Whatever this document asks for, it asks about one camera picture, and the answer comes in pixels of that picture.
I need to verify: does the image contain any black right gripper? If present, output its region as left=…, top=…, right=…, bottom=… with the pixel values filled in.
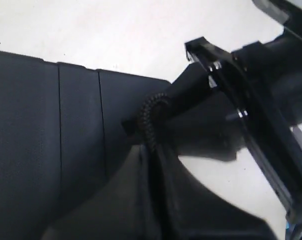
left=122, top=0, right=302, bottom=224

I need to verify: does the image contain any black plastic tool case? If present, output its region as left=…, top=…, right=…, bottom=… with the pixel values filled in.
left=0, top=51, right=169, bottom=240

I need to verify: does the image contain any black cord with loop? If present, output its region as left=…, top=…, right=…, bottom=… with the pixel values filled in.
left=135, top=91, right=178, bottom=240

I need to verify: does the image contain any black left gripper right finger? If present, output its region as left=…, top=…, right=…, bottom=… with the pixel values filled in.
left=156, top=147, right=274, bottom=240

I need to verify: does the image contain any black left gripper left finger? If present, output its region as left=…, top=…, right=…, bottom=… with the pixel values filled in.
left=42, top=145, right=164, bottom=240

